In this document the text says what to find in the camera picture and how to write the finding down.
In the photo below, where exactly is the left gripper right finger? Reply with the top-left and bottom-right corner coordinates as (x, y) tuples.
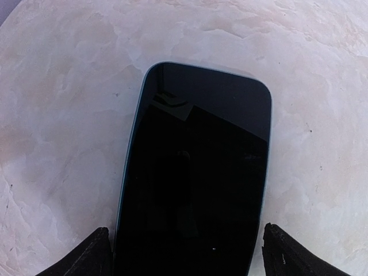
(262, 223), (348, 276)

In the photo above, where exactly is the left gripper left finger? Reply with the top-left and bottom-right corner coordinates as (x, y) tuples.
(37, 227), (112, 276)

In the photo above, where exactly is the black phone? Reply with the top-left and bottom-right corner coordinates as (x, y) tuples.
(113, 62), (271, 275)

